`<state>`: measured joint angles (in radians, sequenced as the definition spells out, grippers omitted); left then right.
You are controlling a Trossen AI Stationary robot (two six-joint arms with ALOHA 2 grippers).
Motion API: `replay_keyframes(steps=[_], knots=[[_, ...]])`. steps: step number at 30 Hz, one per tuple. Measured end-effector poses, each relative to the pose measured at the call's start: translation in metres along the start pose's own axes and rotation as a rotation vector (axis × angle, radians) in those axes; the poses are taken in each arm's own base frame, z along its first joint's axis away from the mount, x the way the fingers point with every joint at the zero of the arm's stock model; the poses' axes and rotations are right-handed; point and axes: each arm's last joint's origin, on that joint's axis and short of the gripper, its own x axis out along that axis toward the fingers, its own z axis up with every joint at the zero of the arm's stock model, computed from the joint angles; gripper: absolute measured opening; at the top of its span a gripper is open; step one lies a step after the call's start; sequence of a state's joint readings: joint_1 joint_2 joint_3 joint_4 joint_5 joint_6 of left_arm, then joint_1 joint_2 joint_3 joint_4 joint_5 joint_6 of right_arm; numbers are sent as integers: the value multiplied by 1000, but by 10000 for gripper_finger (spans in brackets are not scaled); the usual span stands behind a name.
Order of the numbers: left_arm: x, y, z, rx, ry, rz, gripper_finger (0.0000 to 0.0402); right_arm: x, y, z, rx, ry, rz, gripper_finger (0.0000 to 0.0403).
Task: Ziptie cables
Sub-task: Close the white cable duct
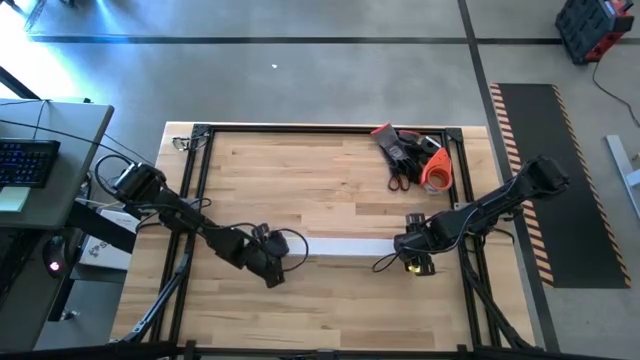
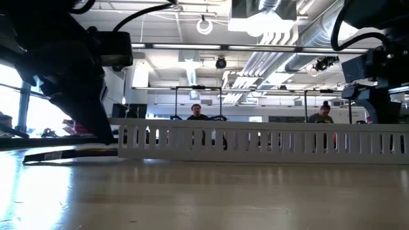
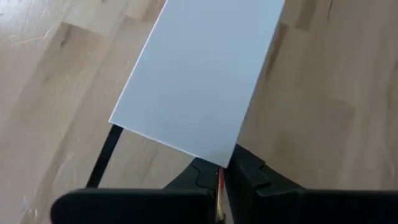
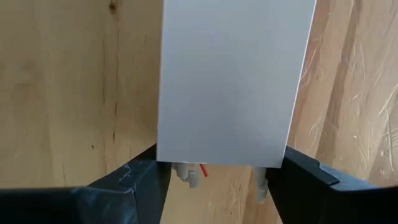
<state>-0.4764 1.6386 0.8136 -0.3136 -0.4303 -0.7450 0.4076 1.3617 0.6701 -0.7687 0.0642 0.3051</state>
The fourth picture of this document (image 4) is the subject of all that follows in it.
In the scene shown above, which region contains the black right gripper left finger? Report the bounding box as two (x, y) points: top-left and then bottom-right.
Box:
(0, 143), (172, 224)

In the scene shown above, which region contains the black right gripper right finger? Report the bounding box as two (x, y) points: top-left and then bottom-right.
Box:
(266, 145), (398, 224)

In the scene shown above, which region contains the white raceway cover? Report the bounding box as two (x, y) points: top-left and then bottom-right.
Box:
(156, 0), (317, 169)

